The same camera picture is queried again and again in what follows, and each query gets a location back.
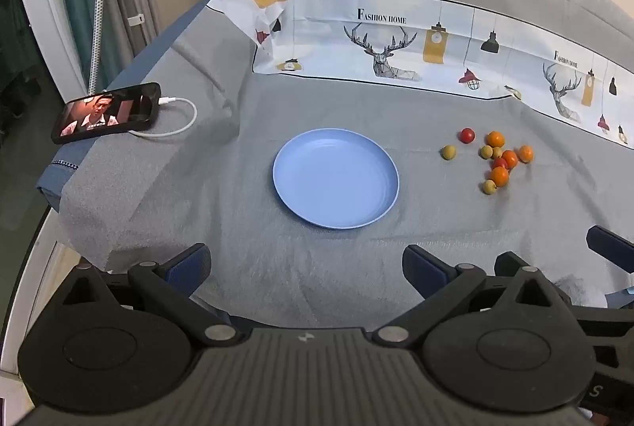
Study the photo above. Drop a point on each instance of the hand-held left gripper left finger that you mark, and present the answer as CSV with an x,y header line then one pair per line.
x,y
190,265

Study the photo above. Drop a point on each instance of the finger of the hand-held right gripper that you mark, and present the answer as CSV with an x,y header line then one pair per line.
x,y
510,261
611,247

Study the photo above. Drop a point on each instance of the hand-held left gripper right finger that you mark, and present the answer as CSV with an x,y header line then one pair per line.
x,y
423,265

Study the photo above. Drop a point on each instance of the blue plate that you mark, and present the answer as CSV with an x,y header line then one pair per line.
x,y
337,178

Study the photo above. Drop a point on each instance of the white fuzzy cloth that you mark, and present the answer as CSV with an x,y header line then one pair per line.
x,y
582,290

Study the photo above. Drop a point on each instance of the grey bed sheet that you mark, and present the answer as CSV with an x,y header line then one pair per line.
x,y
297,257

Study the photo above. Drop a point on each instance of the blue mattress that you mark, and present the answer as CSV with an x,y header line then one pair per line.
x,y
52,178

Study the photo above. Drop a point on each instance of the black smartphone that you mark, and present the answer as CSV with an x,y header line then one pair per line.
x,y
106,111

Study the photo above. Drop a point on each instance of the white curtain clip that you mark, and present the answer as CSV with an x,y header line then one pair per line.
x,y
136,19

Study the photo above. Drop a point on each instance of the white dotted pole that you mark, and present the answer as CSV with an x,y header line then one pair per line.
x,y
99,10

